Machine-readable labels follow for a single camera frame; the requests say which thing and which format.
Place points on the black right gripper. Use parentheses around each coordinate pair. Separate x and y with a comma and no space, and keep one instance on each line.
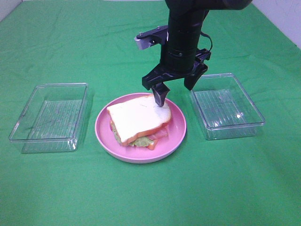
(174,66)

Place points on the left clear plastic tray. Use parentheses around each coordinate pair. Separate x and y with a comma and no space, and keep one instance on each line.
(52,119)

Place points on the toy bread slice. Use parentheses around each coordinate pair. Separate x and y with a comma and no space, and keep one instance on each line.
(149,147)
(138,117)

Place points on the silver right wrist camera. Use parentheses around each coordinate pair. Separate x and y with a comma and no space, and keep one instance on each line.
(153,37)

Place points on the clear plastic tray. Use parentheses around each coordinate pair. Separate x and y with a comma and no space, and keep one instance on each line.
(52,119)
(224,108)

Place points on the pink round plate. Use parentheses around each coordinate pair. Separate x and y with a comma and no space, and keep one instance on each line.
(133,154)

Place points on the toy bacon strip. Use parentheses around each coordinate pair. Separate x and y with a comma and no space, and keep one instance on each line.
(163,132)

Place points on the green lettuce leaf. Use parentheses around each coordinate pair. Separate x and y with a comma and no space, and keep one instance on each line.
(141,141)

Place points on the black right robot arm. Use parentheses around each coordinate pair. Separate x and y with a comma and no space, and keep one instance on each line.
(186,18)

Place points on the right clear plastic tray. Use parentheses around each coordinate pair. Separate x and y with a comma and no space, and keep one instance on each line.
(224,108)

